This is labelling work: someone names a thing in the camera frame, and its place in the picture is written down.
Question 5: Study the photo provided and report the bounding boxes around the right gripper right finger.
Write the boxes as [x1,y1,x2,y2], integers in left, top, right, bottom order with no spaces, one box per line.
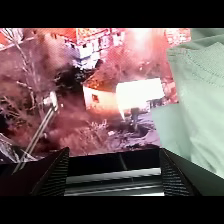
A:
[158,147,224,197]

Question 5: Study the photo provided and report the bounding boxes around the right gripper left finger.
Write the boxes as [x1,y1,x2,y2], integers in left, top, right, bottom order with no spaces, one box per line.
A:
[0,146,70,197]

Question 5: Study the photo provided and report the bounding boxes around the pale green garment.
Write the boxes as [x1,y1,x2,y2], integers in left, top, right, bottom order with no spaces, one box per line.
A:
[151,27,224,180]

